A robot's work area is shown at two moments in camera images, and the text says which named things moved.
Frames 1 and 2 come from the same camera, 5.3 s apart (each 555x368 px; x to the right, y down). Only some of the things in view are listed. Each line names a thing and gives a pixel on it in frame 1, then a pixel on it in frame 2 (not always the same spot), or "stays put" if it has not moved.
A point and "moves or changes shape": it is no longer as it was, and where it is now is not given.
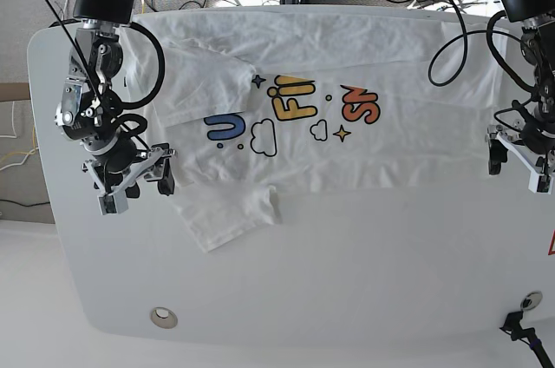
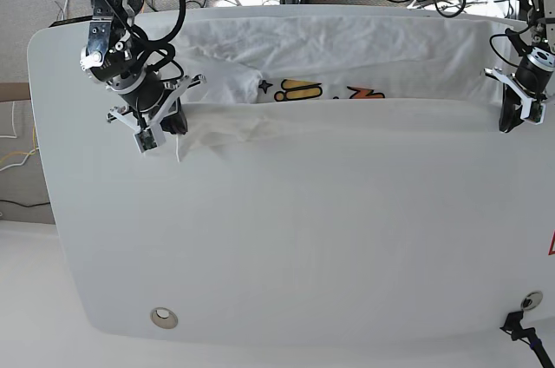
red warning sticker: x=551 y=246 stays put
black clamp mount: x=512 y=326 stays put
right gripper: x=499 y=153 to x=525 y=93
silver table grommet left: x=163 y=318 stays put
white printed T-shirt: x=258 y=104 moves or changes shape
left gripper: x=152 y=167 to x=121 y=112
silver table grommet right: x=531 y=300 stays put
